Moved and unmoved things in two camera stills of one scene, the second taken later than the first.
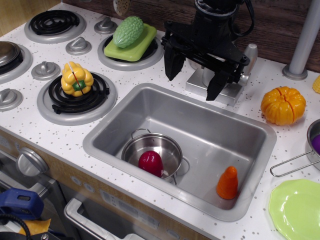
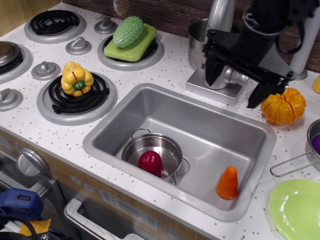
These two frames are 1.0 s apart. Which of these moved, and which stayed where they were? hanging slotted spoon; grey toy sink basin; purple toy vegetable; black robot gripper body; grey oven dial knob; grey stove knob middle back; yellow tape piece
Moved: black robot gripper body
Stayed: grey toy sink basin; grey stove knob middle back; yellow tape piece; hanging slotted spoon; purple toy vegetable; grey oven dial knob
